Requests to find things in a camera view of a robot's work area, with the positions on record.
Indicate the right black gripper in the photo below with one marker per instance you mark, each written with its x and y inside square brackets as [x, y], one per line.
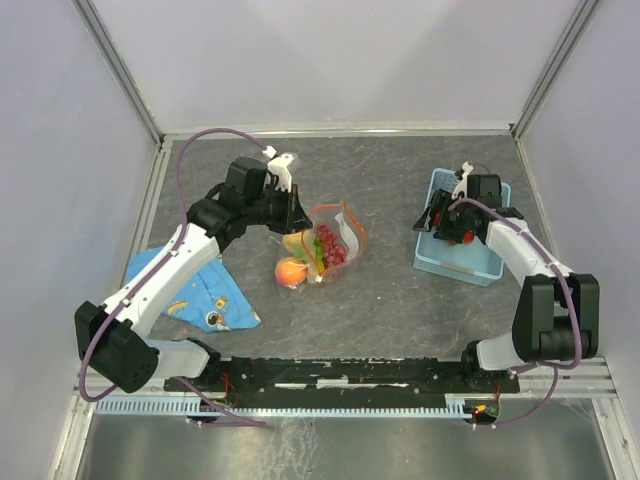
[440, 201]

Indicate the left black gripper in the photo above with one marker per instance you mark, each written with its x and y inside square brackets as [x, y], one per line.
[294, 216]

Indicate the yellow lemon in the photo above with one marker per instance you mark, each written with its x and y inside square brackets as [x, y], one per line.
[294, 242]

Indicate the clear zip top bag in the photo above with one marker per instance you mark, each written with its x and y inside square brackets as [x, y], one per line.
[350, 234]

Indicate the purple grapes bunch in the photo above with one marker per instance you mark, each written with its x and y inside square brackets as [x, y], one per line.
[334, 252]

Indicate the orange peach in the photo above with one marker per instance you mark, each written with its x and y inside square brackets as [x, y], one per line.
[290, 272]

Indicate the light blue plastic basket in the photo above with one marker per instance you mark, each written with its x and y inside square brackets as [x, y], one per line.
[473, 263]

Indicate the green grapes bunch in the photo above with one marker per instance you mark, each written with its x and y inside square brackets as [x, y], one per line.
[309, 247]

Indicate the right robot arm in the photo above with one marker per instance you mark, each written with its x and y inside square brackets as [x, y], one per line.
[556, 321]

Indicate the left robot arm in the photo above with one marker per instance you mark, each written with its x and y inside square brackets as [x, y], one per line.
[112, 336]

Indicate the red strawberry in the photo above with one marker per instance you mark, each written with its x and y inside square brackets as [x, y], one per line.
[464, 238]

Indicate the blue patterned cloth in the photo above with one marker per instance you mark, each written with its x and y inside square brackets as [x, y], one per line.
[212, 302]

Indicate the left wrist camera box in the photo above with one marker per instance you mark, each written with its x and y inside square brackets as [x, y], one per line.
[280, 167]

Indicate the aluminium frame back rail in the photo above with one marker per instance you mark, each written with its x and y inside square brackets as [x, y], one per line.
[371, 132]

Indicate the aluminium frame right post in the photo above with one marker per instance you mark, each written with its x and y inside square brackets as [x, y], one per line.
[560, 55]

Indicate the aluminium frame post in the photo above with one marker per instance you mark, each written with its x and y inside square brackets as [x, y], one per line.
[89, 14]
[560, 55]

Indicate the aluminium frame left post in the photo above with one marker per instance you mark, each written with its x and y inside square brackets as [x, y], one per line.
[89, 14]

